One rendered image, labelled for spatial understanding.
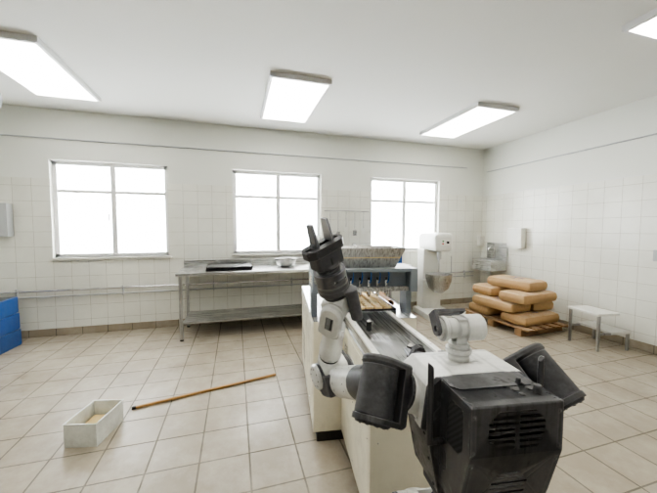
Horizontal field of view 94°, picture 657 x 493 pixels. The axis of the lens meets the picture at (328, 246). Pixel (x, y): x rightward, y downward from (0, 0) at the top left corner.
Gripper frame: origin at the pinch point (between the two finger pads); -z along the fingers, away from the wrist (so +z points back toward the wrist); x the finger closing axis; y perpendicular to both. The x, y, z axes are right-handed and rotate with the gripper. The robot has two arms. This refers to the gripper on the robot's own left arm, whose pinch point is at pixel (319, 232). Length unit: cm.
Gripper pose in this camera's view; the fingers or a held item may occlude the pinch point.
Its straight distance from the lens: 78.8
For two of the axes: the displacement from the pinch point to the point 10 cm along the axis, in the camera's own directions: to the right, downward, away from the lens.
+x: 7.4, -4.1, 5.3
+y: 6.3, 1.7, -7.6
